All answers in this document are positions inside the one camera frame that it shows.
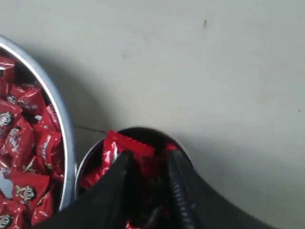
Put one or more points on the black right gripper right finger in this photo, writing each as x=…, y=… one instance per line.
x=196, y=205

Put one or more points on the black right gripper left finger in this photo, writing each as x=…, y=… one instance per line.
x=104, y=206

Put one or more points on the stainless steel cup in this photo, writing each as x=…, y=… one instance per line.
x=83, y=167

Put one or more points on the red candy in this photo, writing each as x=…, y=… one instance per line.
x=115, y=143

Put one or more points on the pile of red candies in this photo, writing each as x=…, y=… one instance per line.
x=31, y=149

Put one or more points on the round steel bowl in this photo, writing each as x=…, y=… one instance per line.
x=70, y=165

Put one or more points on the red candies inside cup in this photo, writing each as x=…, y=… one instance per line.
x=148, y=207

